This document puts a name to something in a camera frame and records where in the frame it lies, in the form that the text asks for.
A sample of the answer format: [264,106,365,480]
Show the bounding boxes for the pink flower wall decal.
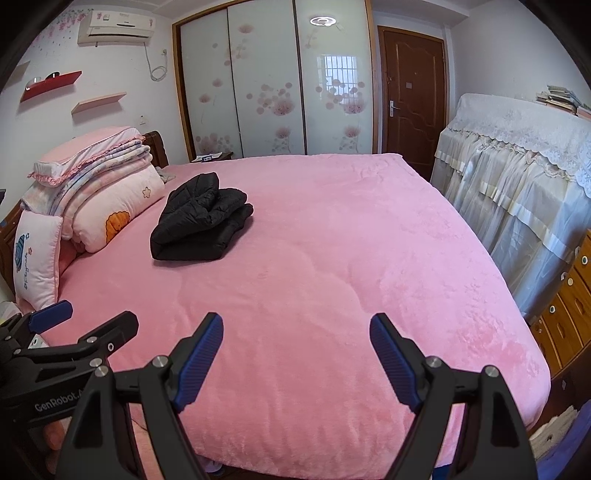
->
[44,4,89,37]

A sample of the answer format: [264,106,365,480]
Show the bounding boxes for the white lace furniture cover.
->
[430,93,591,319]

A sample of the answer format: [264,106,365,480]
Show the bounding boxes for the pink ruffled pillow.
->
[27,126,144,186]

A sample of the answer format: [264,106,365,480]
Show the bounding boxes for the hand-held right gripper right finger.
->
[369,313,539,480]

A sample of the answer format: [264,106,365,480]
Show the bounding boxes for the black puffer jacket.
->
[150,172,254,261]

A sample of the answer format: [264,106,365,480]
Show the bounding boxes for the floral sliding-door wardrobe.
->
[172,0,377,163]

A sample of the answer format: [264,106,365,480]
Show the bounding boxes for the brown wooden door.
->
[378,25,448,182]

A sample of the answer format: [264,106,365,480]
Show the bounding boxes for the brown wooden headboard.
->
[141,130,170,168]

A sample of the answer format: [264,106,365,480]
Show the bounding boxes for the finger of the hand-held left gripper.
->
[14,311,139,366]
[0,300,74,352]

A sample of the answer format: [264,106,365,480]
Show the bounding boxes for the blue fabric item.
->
[540,401,591,480]

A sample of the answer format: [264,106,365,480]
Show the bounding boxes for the striped folded quilt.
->
[21,138,153,217]

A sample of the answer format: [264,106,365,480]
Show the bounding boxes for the wooden drawer cabinet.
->
[529,231,591,379]

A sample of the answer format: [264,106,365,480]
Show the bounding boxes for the white folded cloth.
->
[529,406,578,459]

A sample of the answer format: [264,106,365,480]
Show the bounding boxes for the white air conditioner cable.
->
[145,41,168,83]

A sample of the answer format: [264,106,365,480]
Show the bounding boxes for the pink embroidered pillow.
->
[13,211,64,311]

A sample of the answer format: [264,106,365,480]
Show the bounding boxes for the pink fleece bed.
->
[41,153,552,472]

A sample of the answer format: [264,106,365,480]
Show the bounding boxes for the white air conditioner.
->
[77,10,157,46]

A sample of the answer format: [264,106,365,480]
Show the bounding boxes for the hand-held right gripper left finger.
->
[55,311,225,480]

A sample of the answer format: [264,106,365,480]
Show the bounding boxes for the red wall shelf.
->
[20,71,83,103]

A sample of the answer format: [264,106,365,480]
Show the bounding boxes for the stack of books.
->
[536,84,591,121]

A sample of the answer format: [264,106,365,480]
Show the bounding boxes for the pale wooden wall shelf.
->
[70,92,127,114]

